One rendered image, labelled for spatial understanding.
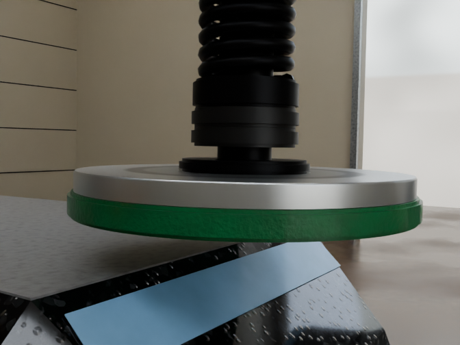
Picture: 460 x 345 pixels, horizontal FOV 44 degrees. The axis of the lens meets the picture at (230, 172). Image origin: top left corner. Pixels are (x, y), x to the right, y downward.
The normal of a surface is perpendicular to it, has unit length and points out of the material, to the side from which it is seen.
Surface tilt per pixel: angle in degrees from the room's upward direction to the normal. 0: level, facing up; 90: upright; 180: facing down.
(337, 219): 90
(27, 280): 0
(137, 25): 90
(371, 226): 90
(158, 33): 90
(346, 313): 43
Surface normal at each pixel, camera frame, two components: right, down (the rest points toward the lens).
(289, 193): 0.17, 0.06
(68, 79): 0.84, 0.04
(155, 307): 0.60, -0.69
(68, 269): 0.02, -1.00
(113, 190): -0.63, 0.03
